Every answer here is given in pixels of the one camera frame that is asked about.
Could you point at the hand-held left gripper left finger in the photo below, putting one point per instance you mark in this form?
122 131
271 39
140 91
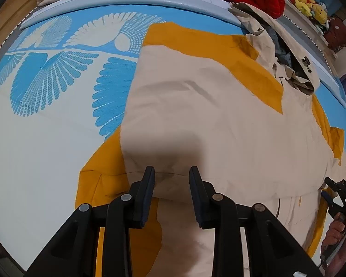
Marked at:
148 190

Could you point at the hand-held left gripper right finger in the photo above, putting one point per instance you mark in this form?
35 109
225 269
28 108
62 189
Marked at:
195 190

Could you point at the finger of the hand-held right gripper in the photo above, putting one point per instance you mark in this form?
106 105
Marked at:
329 182

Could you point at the beige and yellow jacket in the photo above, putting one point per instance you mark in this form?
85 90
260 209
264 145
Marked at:
204 106

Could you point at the person's right hand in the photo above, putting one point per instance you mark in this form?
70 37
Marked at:
336 233

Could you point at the blue and white printed bedsheet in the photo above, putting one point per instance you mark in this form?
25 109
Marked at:
46 150

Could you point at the maroon patterned cloth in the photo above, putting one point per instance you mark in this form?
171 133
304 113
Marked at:
340 33

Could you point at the beige padded headboard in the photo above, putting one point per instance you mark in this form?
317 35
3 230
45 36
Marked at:
305 34

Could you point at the yellow plush toys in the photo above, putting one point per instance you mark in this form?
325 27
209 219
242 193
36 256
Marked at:
311 5

